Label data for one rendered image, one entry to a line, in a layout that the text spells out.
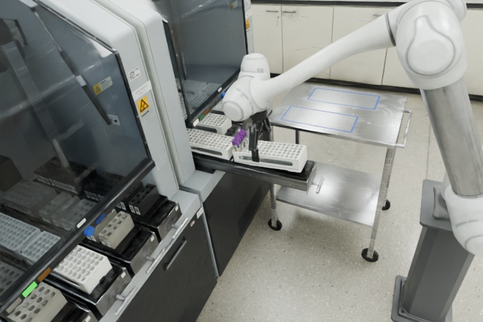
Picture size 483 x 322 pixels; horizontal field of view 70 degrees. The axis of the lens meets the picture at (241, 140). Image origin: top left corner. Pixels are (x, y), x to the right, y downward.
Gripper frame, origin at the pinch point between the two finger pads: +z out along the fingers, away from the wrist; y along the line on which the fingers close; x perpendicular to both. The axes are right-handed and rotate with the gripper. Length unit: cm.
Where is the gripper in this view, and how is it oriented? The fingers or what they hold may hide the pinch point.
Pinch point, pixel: (261, 149)
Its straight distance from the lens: 145.5
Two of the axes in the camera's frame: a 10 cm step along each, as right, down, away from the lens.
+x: -9.0, -1.8, 4.0
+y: 4.2, -5.6, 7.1
